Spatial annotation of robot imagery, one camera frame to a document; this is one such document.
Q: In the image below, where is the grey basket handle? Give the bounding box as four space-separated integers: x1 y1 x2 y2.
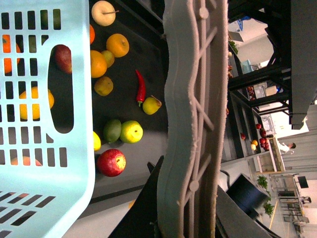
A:
157 0 228 238

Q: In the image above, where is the light teal shopping basket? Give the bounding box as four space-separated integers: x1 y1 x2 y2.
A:
0 0 95 238

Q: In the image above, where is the yellow green pear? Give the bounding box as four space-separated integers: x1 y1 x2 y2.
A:
142 95 162 115

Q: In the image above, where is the bright green apple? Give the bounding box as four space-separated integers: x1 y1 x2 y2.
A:
119 120 143 144

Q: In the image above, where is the red chili pepper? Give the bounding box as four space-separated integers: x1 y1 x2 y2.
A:
135 69 146 107

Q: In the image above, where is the green lime near gripper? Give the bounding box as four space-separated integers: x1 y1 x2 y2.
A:
103 119 121 143

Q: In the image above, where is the brown kiwi lower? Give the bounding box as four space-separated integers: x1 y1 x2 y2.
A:
94 76 113 96

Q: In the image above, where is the brown kiwi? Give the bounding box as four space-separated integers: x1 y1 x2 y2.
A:
101 50 115 68
94 76 113 96

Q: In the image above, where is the red apple front right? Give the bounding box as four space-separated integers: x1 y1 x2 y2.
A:
97 149 126 177

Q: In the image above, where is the red apple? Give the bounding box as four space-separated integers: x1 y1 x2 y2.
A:
54 45 72 74
97 149 126 177

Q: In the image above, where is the brown kiwi upper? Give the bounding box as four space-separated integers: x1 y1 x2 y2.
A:
101 50 115 68

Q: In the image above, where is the yellow orange apple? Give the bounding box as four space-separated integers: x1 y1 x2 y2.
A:
90 50 107 78

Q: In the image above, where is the golden round pear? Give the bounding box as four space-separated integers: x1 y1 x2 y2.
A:
106 33 130 58

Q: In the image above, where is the small orange tangerine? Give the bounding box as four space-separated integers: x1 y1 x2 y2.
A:
89 24 96 45

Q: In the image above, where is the cream pear with stem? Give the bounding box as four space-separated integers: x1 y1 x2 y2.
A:
91 0 119 27

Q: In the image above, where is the big round orange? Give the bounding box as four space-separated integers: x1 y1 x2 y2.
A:
2 35 21 74

